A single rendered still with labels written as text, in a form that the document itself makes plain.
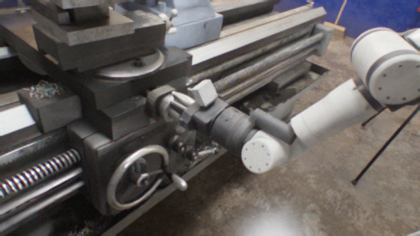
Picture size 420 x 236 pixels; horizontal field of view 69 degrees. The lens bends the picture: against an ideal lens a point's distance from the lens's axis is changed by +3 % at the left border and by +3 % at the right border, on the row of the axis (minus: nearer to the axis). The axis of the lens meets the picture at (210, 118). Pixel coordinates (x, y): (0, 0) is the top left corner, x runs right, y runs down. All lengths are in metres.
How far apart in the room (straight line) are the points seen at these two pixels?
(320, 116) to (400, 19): 4.19
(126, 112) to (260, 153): 0.37
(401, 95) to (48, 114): 0.75
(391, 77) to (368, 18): 4.30
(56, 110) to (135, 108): 0.19
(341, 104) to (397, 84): 0.09
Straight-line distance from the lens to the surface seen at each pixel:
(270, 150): 0.56
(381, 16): 4.75
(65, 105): 0.86
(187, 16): 1.21
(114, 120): 0.77
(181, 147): 0.98
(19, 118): 0.87
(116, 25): 0.77
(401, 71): 0.50
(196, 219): 1.63
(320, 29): 2.16
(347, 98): 0.55
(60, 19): 0.75
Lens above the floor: 1.33
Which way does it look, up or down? 36 degrees down
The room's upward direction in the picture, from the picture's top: 9 degrees clockwise
